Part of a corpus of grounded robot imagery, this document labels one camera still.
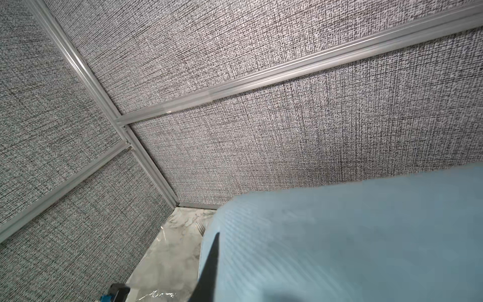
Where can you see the light blue trousers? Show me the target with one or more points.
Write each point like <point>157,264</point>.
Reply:
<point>407,238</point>

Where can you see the clear plastic vacuum bag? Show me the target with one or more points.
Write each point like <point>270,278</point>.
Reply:
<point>151,279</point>

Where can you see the pink handled fork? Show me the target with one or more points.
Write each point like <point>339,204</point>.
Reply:
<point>201,228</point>

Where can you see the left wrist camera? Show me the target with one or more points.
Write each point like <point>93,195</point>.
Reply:
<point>118,292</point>

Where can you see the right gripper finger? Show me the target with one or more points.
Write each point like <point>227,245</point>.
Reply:
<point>205,288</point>

